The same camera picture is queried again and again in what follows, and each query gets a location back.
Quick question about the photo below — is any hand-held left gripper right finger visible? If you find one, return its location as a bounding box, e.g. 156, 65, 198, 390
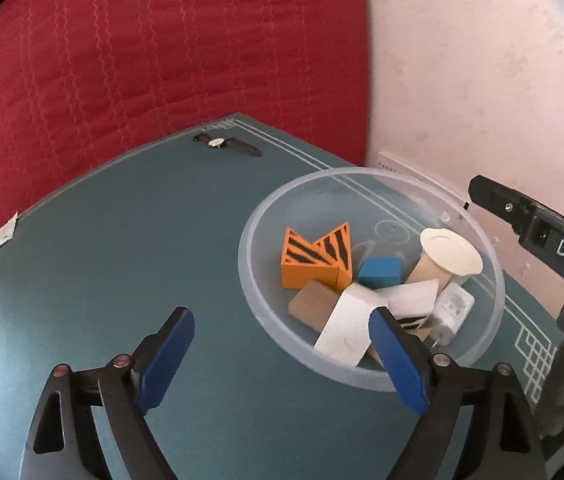
368, 306, 548, 480

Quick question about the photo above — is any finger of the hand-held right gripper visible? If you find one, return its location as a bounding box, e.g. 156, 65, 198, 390
468, 175, 548, 256

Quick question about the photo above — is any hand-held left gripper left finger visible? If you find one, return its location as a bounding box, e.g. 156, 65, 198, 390
20, 306, 196, 480

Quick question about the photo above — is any white block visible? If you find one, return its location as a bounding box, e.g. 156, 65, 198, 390
314, 282, 389, 367

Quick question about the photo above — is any white ribbed plastic cup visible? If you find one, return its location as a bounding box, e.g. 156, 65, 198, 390
406, 228, 483, 287

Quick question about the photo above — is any white power adapter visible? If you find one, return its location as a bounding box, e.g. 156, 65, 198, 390
428, 282, 476, 347

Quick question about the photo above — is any blue block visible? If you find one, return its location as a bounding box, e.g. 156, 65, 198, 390
357, 256, 402, 290

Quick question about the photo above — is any clear plastic bowl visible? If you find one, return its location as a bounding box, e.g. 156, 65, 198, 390
238, 166, 506, 393

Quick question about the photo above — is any orange striped block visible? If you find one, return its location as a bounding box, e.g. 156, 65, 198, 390
280, 228, 339, 291
312, 222, 353, 292

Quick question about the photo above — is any folded paper sheet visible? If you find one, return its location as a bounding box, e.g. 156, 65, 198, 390
0, 212, 18, 264

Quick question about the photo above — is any black wristwatch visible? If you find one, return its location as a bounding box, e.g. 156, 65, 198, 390
193, 134, 263, 157

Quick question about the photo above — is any red quilted blanket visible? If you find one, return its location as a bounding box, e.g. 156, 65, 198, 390
0, 0, 373, 311

